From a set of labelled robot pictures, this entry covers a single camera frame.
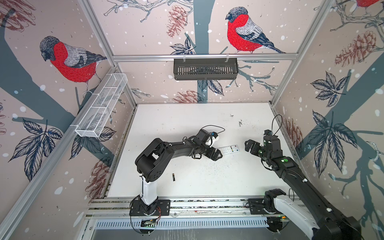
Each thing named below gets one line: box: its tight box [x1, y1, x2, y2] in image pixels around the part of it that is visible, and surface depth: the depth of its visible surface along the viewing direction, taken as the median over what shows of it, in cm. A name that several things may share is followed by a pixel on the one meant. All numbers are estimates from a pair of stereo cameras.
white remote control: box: [215, 144, 240, 155], surface depth 95 cm
